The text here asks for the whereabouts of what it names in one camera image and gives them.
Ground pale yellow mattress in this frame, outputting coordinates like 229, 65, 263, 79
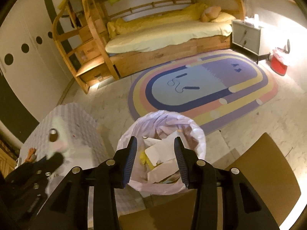
106, 20, 233, 54

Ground brown cardboard box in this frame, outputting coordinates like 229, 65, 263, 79
119, 132, 302, 230

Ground orange knitted gloves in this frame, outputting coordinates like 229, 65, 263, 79
25, 148, 38, 164

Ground crumpled white paper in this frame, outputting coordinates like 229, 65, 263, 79
143, 134, 183, 172

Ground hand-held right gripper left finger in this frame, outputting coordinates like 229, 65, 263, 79
31, 136, 138, 230

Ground yellow blanket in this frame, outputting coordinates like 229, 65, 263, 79
107, 3, 209, 39

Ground wooden stair drawers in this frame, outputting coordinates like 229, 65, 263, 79
52, 0, 120, 95

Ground brown teddy bear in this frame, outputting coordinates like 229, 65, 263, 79
200, 5, 221, 22

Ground black jump rope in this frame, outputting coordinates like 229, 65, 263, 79
167, 73, 200, 93

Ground trash bin with pale bag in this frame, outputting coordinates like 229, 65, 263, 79
117, 110, 207, 196

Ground wooden drawer cabinet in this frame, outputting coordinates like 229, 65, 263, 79
0, 134, 21, 174

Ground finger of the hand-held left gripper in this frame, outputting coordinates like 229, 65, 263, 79
36, 152, 65, 174

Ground yellow foam net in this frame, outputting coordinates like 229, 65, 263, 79
140, 150, 157, 171

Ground white wardrobe with round holes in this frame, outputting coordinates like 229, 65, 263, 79
0, 0, 79, 144

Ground red bin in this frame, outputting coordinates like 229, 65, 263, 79
270, 39, 292, 76

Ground pastel oval rug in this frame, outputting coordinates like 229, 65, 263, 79
128, 49, 280, 136

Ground yellow pillow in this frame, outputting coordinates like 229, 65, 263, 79
211, 12, 237, 25

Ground wooden bunk bed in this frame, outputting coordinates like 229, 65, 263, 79
77, 0, 247, 79

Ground grey nightstand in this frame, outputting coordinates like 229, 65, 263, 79
231, 19, 270, 64

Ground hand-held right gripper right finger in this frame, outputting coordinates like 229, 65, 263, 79
174, 136, 280, 230

